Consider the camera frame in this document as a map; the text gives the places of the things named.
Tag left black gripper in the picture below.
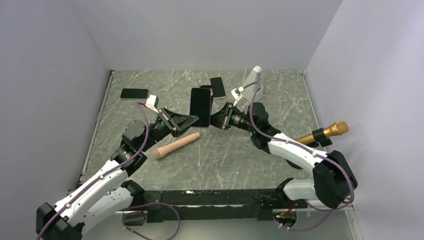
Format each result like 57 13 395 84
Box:
139 106 199 152

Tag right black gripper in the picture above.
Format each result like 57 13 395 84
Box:
203 102 257 134

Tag purple smartphone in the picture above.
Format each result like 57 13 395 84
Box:
189 87 212 128

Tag black smartphone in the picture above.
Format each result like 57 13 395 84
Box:
120 88 150 100

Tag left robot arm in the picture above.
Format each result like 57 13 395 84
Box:
36 108 199 240

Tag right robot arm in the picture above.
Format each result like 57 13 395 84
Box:
210 102 358 209

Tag pink microphone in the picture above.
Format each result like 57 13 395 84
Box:
152 132 201 160

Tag black microphone stand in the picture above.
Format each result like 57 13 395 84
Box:
285 159 303 170

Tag black base bar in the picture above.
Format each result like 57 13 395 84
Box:
130 188 306 223

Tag gold microphone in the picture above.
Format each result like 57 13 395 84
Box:
296 121 349 147

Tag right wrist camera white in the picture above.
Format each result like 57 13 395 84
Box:
231 86 245 107

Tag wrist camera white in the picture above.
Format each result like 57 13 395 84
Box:
144 94 159 113
231 86 245 107

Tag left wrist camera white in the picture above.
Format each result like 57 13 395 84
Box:
144 94 159 113

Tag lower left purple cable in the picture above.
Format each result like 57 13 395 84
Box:
121 202 181 240

